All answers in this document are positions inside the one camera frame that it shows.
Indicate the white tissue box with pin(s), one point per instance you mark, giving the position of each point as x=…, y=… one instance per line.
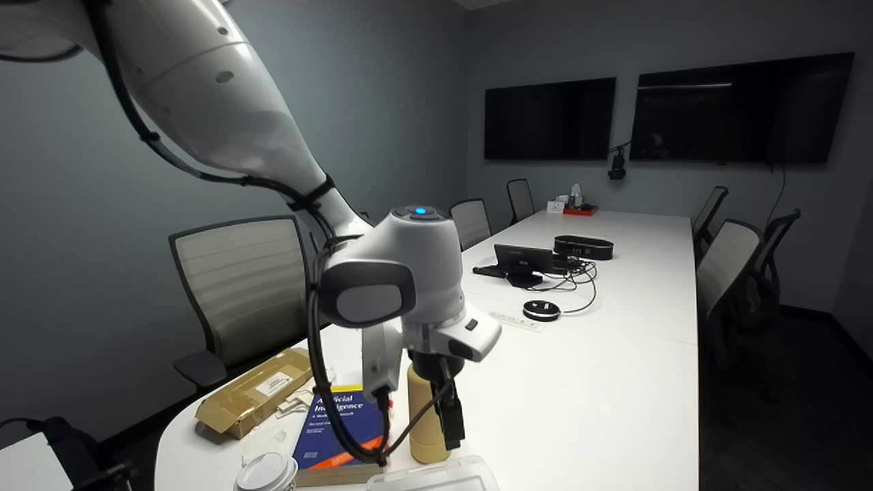
x=556, y=205

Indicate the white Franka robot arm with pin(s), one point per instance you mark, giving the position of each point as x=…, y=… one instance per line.
x=220, y=98

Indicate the black wall webcam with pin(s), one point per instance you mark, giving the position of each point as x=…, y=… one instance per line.
x=617, y=164

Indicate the black conference tablet console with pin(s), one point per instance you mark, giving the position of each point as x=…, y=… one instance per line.
x=527, y=257

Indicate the grey mesh office chair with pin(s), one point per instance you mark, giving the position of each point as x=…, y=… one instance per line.
x=519, y=197
x=470, y=221

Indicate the blue and yellow book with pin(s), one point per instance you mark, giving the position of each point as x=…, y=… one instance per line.
x=337, y=426

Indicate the dark office chair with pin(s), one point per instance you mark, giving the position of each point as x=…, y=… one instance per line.
x=731, y=263
x=711, y=220

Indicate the large grey mesh chair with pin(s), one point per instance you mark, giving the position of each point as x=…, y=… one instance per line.
x=247, y=281

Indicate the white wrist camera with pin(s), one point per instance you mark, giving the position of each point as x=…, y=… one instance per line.
x=470, y=334

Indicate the red tray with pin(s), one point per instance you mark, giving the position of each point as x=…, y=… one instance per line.
x=583, y=210

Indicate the black wall television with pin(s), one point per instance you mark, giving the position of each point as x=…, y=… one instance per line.
x=549, y=118
x=741, y=111

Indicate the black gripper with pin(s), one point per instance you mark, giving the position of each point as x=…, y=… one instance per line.
x=435, y=373

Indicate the round black puck microphone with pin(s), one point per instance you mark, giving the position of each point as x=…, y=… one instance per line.
x=541, y=310

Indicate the white spray bottle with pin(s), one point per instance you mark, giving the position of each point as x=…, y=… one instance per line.
x=576, y=194

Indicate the black speaker bar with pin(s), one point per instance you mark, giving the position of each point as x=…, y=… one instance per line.
x=586, y=246

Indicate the clear plastic container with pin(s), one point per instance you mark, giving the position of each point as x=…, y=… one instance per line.
x=481, y=482

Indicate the tan squeeze bottle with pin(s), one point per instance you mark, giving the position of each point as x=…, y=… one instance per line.
x=420, y=426

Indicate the brown cardboard box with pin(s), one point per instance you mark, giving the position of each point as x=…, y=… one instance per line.
x=250, y=396

